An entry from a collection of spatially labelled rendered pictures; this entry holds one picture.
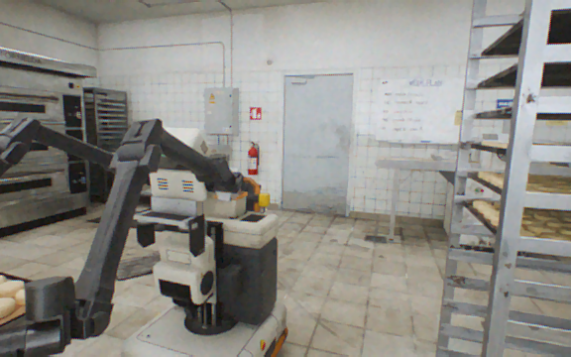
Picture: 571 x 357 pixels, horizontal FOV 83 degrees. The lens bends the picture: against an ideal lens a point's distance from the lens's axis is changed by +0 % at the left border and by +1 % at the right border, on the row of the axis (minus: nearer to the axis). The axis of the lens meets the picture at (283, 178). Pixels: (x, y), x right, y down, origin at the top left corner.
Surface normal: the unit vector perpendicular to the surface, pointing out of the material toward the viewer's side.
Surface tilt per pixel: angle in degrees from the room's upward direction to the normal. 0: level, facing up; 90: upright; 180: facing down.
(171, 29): 90
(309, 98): 90
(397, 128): 90
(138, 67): 90
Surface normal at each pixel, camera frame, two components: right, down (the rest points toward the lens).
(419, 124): -0.30, 0.14
